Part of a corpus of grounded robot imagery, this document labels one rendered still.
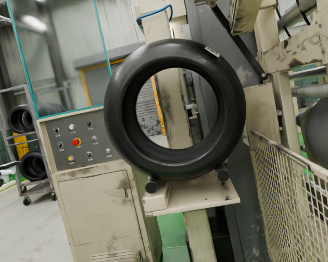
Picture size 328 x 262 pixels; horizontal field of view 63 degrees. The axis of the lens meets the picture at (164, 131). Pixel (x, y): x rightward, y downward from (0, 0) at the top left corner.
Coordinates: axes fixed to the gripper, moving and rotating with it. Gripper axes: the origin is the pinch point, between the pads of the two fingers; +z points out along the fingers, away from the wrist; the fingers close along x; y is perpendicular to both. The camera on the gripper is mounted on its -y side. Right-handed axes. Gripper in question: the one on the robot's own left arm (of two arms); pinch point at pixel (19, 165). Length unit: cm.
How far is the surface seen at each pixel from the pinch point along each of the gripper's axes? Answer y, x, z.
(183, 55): -36, 44, 74
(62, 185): 31, -42, 9
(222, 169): 7, 50, 80
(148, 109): 124, -863, 249
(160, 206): 18, 43, 55
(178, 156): 9, 21, 72
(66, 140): 3, -47, 19
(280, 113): -3, 31, 122
